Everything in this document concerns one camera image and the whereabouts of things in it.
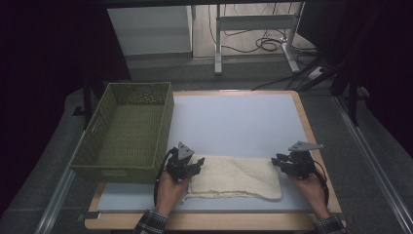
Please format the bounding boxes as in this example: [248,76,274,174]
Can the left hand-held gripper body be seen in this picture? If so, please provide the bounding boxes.
[166,141,196,183]

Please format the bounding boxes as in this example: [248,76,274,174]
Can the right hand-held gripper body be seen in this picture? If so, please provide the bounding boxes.
[285,140,324,179]

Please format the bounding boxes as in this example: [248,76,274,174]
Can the cream cloth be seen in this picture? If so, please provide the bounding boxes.
[183,154,282,202]

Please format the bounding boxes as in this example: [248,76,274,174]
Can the green woven basket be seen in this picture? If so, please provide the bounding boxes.
[69,81,175,185]

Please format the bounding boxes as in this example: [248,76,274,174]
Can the person's right hand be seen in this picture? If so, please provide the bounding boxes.
[286,173,331,220]

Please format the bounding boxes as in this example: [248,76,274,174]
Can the person's left hand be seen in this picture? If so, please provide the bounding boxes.
[155,170,191,216]

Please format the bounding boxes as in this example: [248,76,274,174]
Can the white table mat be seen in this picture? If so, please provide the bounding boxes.
[96,93,331,214]

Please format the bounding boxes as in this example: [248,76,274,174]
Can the wooden table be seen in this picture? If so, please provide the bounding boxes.
[84,90,347,232]

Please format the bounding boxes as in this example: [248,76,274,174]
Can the dark metal stand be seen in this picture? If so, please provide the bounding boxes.
[72,76,105,131]
[330,58,371,128]

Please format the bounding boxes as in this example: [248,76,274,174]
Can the white power strip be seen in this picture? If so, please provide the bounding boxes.
[306,65,326,81]

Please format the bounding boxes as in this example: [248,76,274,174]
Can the white cabinet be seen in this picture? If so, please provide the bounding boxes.
[106,5,194,57]

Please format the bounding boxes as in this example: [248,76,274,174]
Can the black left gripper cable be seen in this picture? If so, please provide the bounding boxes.
[153,149,178,207]

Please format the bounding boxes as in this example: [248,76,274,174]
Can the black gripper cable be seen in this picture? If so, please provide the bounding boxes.
[312,159,331,207]
[153,149,178,207]

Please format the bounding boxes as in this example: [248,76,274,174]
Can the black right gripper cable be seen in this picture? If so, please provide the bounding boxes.
[312,159,331,207]

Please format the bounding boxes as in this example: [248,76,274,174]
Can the metal floor rail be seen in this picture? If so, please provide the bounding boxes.
[332,96,413,234]
[33,130,88,234]

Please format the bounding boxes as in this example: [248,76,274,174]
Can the coiled black floor cables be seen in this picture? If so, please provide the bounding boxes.
[207,3,319,56]

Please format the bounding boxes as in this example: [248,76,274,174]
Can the white metal desk frame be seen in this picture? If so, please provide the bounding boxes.
[213,2,302,76]

